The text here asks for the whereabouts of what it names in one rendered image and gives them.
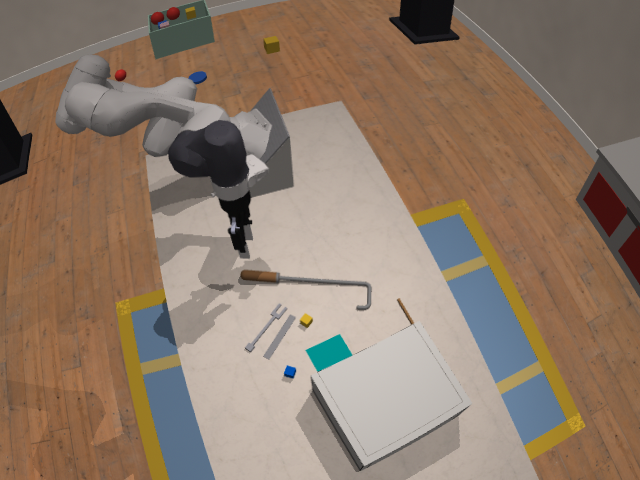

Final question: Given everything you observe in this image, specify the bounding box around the teal square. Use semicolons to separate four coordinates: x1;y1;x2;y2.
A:
306;334;352;372

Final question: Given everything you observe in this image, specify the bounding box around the yellow block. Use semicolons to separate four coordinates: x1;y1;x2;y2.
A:
300;313;313;328

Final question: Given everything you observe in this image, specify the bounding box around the grey flat bar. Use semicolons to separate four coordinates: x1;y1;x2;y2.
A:
263;314;296;359

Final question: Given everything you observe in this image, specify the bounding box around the steel hook with wooden handle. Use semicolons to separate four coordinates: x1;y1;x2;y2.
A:
240;270;372;310

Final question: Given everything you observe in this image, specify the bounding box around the small blue cube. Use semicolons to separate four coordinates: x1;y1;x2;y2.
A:
284;366;296;379

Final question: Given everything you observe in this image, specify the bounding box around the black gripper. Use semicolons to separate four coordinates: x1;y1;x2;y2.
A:
218;191;253;259

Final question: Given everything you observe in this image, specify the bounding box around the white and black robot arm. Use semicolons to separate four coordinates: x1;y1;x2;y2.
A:
55;55;272;201

